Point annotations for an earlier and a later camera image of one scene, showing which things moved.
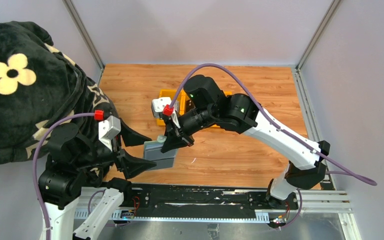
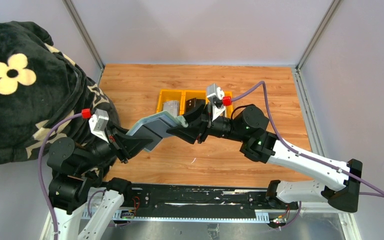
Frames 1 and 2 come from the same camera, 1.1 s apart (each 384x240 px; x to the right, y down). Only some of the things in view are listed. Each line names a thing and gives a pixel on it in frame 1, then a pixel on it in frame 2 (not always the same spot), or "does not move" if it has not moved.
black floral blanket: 26,84 does not move
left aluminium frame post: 87,35 does not move
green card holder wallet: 152,151 → 155,127
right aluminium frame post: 314,43 does not move
